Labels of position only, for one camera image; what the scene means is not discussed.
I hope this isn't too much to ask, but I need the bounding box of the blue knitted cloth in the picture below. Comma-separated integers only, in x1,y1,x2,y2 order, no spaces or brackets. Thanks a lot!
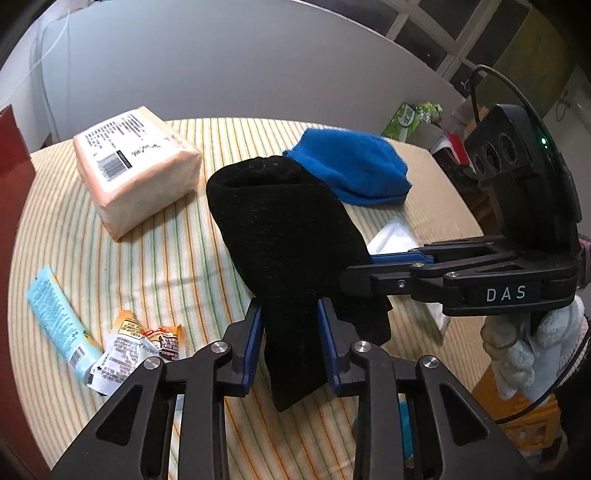
283,128,413,207

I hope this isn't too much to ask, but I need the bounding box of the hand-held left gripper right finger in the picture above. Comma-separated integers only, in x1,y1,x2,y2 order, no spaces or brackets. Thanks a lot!
318,296,536,480

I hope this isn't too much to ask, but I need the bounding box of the light blue cream tube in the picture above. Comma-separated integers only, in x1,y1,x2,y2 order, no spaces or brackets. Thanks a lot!
27,265,105,385

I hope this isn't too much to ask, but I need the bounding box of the white plastic packet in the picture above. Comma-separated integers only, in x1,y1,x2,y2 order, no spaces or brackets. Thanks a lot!
367,217,452,334

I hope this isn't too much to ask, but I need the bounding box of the red item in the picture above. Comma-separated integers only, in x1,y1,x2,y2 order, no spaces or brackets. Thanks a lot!
431,131,472,165

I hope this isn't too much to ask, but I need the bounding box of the orange and white snack packet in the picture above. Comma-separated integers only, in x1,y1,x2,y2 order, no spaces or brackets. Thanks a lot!
90,310,183,397

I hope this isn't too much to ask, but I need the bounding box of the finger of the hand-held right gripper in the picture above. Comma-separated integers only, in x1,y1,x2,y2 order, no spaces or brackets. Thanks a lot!
338,262,469,302
369,235,522,269

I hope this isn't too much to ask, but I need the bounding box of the red cardboard box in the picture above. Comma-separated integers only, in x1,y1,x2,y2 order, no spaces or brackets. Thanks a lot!
0,105,51,472

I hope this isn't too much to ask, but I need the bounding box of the window with white frame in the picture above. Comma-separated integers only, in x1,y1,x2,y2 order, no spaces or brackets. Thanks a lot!
295,0,591,104

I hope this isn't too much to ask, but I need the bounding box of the blue plastic item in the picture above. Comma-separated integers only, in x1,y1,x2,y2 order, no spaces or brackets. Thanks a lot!
353,401,415,462

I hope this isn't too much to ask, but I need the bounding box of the person's right hand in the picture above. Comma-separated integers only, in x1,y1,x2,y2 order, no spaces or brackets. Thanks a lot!
480,295,591,402

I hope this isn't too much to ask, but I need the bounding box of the yellow plastic stool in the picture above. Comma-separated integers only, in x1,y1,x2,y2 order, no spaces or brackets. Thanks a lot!
471,369,570,459

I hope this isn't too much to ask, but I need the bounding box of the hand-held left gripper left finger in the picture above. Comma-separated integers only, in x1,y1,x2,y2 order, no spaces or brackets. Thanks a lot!
48,300,264,480

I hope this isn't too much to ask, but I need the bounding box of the pink tissue pack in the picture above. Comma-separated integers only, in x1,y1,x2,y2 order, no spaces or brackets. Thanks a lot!
73,106,204,241

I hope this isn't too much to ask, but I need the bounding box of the green tissue box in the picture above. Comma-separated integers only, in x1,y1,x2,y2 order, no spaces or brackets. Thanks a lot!
382,102,443,143

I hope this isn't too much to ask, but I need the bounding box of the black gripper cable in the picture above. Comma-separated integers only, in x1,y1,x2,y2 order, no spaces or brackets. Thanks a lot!
470,65,548,139

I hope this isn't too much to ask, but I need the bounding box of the black sock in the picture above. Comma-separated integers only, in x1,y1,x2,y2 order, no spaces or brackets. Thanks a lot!
205,156,393,412

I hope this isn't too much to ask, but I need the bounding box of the striped tablecloth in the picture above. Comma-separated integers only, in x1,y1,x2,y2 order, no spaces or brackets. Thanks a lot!
8,117,485,480

